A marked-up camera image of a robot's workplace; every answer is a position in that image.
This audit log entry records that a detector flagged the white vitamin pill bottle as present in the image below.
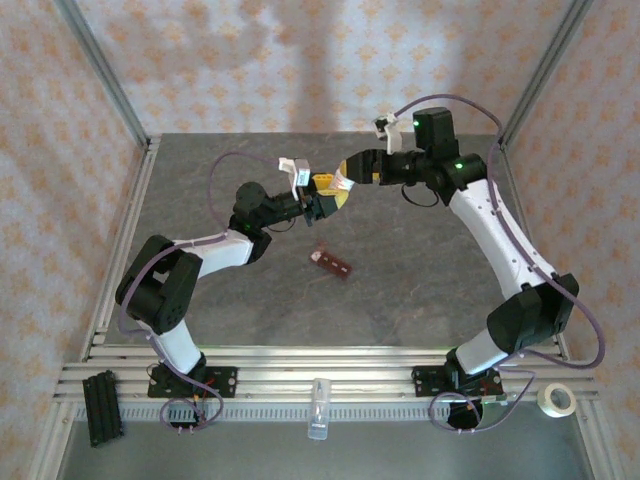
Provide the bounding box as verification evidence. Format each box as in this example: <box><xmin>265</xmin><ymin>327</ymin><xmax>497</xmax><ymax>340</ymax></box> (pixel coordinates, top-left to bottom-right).
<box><xmin>331</xmin><ymin>168</ymin><xmax>357</xmax><ymax>194</ymax></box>

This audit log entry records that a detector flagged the dark red pill organizer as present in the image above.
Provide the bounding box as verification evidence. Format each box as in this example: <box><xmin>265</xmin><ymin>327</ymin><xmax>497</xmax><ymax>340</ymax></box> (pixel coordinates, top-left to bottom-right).
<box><xmin>308</xmin><ymin>239</ymin><xmax>355</xmax><ymax>283</ymax></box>

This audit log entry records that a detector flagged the clear plastic clip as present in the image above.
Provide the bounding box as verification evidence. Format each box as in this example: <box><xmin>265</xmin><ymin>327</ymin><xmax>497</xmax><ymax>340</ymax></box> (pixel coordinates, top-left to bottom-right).
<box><xmin>307</xmin><ymin>378</ymin><xmax>332</xmax><ymax>442</ymax></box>

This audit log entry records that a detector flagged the grey metal panel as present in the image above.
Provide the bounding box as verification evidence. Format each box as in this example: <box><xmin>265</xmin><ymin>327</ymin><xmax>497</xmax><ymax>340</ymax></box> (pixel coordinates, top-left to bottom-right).
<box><xmin>57</xmin><ymin>418</ymin><xmax>596</xmax><ymax>480</ymax></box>

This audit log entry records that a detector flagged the white masking tape roll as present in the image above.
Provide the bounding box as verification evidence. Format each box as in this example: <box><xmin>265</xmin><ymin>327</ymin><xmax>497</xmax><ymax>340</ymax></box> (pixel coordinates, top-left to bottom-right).
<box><xmin>537</xmin><ymin>382</ymin><xmax>578</xmax><ymax>419</ymax></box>

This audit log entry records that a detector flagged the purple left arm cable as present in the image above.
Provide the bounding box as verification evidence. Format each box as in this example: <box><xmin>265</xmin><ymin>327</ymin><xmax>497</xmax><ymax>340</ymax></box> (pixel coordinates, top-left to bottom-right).
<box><xmin>115</xmin><ymin>151</ymin><xmax>284</xmax><ymax>434</ymax></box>

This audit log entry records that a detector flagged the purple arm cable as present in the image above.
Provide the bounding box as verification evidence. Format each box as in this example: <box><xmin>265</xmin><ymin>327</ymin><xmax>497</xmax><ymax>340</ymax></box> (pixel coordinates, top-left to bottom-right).
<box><xmin>115</xmin><ymin>151</ymin><xmax>284</xmax><ymax>434</ymax></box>
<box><xmin>392</xmin><ymin>93</ymin><xmax>609</xmax><ymax>435</ymax></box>

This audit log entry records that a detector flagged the black right gripper wire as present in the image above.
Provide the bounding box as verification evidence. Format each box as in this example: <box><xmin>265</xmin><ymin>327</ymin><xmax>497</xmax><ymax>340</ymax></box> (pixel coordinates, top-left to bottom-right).
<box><xmin>401</xmin><ymin>181</ymin><xmax>442</xmax><ymax>208</ymax></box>

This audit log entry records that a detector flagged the aluminium table side rail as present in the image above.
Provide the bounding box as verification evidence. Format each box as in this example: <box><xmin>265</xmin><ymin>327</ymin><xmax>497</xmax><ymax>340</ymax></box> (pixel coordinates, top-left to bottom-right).
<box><xmin>499</xmin><ymin>139</ymin><xmax>571</xmax><ymax>361</ymax></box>
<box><xmin>82</xmin><ymin>137</ymin><xmax>162</xmax><ymax>361</ymax></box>

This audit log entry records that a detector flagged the aluminium frame post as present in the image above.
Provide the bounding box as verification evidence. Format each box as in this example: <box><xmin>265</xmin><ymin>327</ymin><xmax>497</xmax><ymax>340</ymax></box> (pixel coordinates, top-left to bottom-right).
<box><xmin>52</xmin><ymin>0</ymin><xmax>151</xmax><ymax>146</ymax></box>
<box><xmin>499</xmin><ymin>0</ymin><xmax>596</xmax><ymax>147</ymax></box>

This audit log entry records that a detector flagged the aluminium frame cross rail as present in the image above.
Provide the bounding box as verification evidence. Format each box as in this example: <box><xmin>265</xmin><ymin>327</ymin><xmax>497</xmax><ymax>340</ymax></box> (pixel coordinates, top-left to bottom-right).
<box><xmin>52</xmin><ymin>344</ymin><xmax>601</xmax><ymax>406</ymax></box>

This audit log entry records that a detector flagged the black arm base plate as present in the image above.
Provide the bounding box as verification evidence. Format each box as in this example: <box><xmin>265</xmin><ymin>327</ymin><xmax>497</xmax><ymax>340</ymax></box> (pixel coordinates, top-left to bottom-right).
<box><xmin>147</xmin><ymin>366</ymin><xmax>239</xmax><ymax>399</ymax></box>
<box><xmin>412</xmin><ymin>364</ymin><xmax>504</xmax><ymax>399</ymax></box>

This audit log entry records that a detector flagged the grey slotted cable duct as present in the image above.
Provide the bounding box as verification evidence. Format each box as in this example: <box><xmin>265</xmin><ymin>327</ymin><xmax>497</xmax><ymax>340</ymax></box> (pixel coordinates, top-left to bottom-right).
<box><xmin>74</xmin><ymin>403</ymin><xmax>576</xmax><ymax>422</ymax></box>

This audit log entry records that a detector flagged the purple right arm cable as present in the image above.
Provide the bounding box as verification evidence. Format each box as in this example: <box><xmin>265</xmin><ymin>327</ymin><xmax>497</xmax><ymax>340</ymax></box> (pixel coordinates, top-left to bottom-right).
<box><xmin>392</xmin><ymin>93</ymin><xmax>609</xmax><ymax>435</ymax></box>

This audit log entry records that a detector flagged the black ribbed plastic bracket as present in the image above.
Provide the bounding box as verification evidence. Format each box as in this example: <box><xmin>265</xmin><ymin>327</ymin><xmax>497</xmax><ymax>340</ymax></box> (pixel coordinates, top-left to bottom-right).
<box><xmin>82</xmin><ymin>369</ymin><xmax>125</xmax><ymax>448</ymax></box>

